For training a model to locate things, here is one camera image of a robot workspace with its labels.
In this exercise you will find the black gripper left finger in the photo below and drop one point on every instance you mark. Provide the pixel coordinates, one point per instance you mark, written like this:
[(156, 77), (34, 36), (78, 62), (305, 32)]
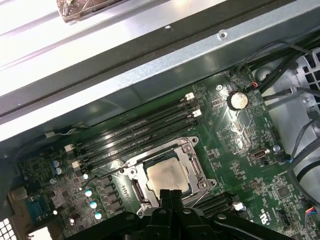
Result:
[(160, 225)]

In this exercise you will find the black RAM slot white clips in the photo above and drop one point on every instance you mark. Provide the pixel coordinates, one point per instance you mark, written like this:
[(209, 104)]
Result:
[(135, 140), (237, 206), (135, 119)]

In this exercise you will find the blue rear port connector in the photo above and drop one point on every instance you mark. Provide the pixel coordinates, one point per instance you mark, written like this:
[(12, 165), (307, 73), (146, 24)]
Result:
[(37, 208)]

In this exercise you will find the square brown base plate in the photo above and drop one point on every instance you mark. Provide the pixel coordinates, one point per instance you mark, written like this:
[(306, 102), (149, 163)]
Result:
[(72, 12)]

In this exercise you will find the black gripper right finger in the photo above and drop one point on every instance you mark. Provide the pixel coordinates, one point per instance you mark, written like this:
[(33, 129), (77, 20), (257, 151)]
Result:
[(187, 225)]

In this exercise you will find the round silver coin battery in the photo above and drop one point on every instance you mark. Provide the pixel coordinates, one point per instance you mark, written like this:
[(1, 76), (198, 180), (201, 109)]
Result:
[(238, 100)]

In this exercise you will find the green motherboard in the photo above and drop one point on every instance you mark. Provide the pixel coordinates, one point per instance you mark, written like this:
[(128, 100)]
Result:
[(225, 150)]

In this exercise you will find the silver topped CPU chip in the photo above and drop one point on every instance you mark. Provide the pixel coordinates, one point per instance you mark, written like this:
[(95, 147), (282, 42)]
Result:
[(167, 175)]

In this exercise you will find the internal USB port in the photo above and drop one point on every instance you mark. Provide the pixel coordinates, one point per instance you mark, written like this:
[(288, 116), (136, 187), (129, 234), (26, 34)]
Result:
[(258, 154)]

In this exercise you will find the grey metal PC case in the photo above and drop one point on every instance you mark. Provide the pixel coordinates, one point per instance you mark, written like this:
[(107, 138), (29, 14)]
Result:
[(175, 67)]

